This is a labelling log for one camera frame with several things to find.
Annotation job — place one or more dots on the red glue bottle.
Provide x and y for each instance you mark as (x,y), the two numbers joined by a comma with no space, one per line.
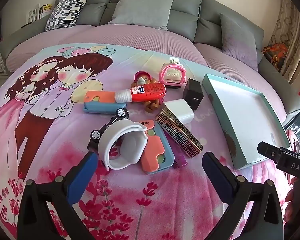
(145,91)

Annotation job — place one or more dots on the gold patterned lighter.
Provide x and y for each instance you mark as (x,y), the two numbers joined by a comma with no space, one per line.
(180,133)

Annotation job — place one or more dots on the black toy car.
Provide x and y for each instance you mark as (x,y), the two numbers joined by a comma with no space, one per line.
(115,120)

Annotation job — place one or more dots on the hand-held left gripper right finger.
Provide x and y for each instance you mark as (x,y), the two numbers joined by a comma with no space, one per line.
(217,177)

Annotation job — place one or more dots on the patterned curtain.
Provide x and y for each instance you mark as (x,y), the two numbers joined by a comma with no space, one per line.
(290,30)

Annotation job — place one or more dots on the orange and blue toy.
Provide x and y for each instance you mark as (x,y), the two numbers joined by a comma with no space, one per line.
(100,97)
(152,156)

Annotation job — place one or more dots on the plain grey pillow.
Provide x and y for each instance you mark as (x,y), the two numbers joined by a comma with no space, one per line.
(142,8)

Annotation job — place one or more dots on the grey and purple pillow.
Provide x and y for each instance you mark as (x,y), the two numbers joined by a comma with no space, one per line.
(237,38)

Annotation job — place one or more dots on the black charger plug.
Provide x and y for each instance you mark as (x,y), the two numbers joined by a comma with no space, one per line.
(193,92)

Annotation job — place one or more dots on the purple sofa seat cover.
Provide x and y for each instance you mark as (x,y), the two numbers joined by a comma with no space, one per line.
(240,75)
(115,36)

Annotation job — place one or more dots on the purple lighter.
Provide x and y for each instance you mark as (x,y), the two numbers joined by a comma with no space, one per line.
(180,161)

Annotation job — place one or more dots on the cream hair clip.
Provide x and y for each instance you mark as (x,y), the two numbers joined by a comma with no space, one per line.
(174,60)

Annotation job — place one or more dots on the person's right hand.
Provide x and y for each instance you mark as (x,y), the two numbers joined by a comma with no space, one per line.
(293,197)

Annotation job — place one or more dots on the pink toy watch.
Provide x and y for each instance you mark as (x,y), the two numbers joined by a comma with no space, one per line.
(172,76)

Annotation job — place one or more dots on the orange bag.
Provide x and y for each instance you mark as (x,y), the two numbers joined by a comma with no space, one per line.
(275,53)

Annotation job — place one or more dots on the white round tape dispenser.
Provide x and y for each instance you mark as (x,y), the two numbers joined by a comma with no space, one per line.
(132,150)

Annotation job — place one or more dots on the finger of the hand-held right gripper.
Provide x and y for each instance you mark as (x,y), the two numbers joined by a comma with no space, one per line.
(268,150)

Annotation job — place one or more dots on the toy puppy figure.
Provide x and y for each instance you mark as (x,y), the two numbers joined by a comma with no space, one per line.
(142,77)

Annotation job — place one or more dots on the teal cardboard box lid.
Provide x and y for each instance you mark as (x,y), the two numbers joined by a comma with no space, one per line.
(245,115)

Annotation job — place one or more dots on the grey sofa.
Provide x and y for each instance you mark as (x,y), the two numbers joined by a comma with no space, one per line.
(185,20)

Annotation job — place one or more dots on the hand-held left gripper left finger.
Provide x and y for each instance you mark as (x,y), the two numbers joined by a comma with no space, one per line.
(82,176)

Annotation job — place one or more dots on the black and white patterned pillow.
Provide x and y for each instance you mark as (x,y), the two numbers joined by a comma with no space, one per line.
(65,12)

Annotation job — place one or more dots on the white charger plug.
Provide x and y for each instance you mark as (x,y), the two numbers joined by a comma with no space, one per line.
(180,110)

